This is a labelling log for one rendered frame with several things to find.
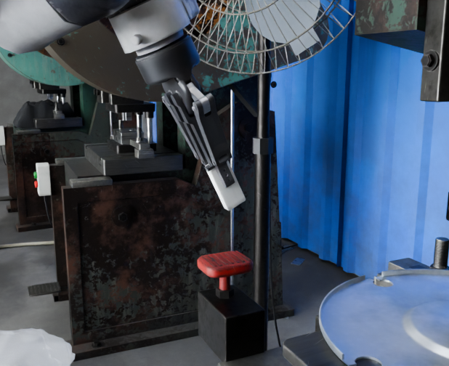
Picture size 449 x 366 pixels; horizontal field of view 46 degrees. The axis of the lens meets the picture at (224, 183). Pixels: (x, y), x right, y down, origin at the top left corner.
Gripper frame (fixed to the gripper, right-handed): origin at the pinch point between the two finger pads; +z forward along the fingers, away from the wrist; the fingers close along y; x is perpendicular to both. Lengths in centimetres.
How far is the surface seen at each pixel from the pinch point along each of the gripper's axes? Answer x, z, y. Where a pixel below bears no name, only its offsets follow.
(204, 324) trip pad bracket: -11.8, 17.1, -0.2
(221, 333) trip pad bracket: -11.1, 15.8, 5.7
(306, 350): -8.6, 5.3, 28.9
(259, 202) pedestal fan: 22, 32, -53
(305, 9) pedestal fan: 45, -9, -37
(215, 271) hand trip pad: -7.5, 9.0, 3.0
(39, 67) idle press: 10, -10, -271
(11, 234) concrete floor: -56, 73, -280
